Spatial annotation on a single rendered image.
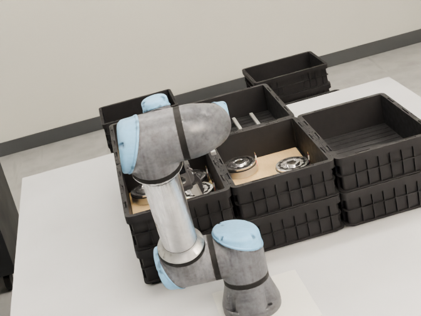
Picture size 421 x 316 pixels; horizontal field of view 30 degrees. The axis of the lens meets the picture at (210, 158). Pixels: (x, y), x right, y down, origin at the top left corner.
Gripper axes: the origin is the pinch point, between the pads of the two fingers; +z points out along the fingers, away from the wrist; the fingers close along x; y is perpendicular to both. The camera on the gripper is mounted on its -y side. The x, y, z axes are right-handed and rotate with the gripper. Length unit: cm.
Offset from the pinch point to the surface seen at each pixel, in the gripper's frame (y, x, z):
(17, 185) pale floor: 278, 98, 80
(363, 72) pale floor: 312, -152, 99
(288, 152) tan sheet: 26.6, -35.8, 5.1
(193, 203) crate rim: -8.7, -1.0, -6.6
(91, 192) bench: 69, 32, 13
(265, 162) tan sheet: 23.8, -27.4, 4.4
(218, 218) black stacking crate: -7.6, -6.0, 0.9
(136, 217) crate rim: -8.6, 14.9, -8.2
